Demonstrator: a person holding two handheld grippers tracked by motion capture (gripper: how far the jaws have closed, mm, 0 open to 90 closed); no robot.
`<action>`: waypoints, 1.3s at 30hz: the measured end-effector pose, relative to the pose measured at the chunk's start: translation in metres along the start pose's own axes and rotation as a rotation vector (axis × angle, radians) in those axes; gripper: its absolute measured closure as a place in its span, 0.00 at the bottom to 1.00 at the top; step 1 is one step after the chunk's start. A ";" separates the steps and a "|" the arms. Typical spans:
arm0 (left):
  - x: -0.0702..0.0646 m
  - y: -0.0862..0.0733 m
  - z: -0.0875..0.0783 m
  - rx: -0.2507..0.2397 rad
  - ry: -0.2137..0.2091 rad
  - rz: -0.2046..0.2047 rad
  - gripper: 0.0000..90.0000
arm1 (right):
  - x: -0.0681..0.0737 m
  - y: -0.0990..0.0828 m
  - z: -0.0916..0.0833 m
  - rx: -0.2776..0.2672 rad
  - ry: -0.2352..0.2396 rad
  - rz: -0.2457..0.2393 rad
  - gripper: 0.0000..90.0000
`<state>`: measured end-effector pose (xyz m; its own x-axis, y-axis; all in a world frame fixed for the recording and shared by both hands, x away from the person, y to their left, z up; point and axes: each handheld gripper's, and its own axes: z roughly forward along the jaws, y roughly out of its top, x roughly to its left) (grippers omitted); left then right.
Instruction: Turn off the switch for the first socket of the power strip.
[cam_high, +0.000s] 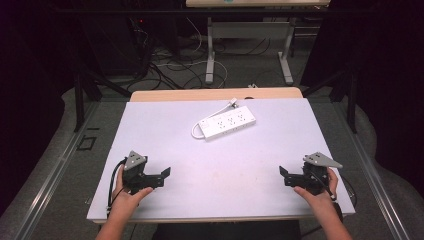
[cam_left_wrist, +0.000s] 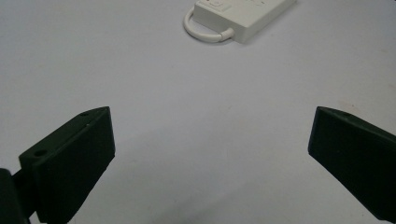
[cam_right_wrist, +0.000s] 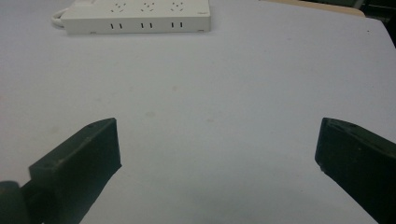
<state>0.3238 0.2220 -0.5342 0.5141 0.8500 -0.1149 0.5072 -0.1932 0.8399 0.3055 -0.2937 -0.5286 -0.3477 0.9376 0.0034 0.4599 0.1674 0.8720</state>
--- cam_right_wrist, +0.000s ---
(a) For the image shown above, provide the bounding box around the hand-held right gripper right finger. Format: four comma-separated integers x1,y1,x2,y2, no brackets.
314,117,396,224

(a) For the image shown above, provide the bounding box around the white power strip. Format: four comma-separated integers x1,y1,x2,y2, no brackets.
60,0,212,35

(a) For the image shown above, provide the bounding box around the beige board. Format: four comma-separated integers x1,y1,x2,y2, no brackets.
261,0,366,19

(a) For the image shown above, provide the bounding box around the white power strip cable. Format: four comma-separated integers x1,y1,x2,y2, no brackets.
50,7,71,30

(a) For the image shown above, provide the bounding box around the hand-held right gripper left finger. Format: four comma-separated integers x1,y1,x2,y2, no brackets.
28,117,122,224

